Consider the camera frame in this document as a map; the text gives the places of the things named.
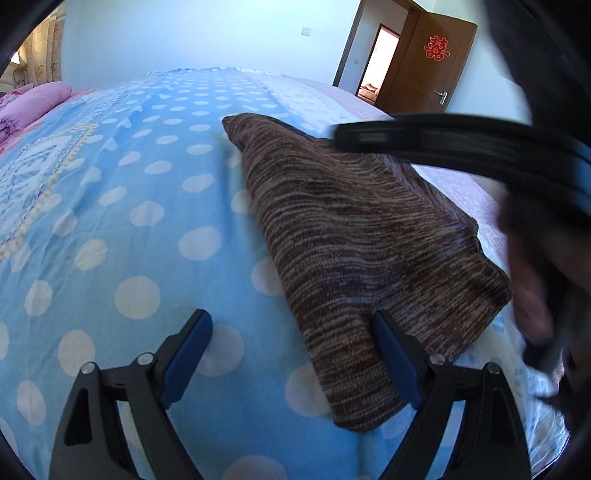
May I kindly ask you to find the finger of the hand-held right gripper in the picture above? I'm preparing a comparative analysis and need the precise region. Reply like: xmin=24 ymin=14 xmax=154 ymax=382
xmin=334 ymin=114 xmax=591 ymax=188

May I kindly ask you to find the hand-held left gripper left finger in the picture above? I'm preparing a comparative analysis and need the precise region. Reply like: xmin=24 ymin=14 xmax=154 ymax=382
xmin=48 ymin=308 xmax=214 ymax=480

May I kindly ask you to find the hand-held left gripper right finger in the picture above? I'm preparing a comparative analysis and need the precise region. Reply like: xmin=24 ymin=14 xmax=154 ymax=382
xmin=370 ymin=309 xmax=530 ymax=480

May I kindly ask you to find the brown knit sweater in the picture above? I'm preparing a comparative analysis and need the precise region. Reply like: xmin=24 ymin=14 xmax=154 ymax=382
xmin=222 ymin=113 xmax=513 ymax=433

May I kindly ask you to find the person's right hand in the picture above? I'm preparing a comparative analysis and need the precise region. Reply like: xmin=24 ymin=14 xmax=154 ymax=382
xmin=500 ymin=185 xmax=571 ymax=361

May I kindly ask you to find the brown wooden door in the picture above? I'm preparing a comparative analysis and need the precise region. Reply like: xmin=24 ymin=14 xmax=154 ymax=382
xmin=385 ymin=7 xmax=478 ymax=116

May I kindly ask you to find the red paper door decoration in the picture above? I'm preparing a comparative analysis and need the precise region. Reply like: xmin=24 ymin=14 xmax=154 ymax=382
xmin=425 ymin=36 xmax=451 ymax=61

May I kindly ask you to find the blue printed bedsheet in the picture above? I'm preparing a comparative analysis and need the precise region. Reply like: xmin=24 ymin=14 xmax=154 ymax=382
xmin=0 ymin=67 xmax=573 ymax=480

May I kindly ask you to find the folded pink quilt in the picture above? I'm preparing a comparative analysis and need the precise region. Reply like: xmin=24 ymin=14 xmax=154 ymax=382
xmin=0 ymin=82 xmax=74 ymax=144

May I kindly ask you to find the beige patterned curtain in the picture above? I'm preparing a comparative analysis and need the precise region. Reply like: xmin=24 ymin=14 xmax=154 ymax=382
xmin=11 ymin=7 xmax=63 ymax=90

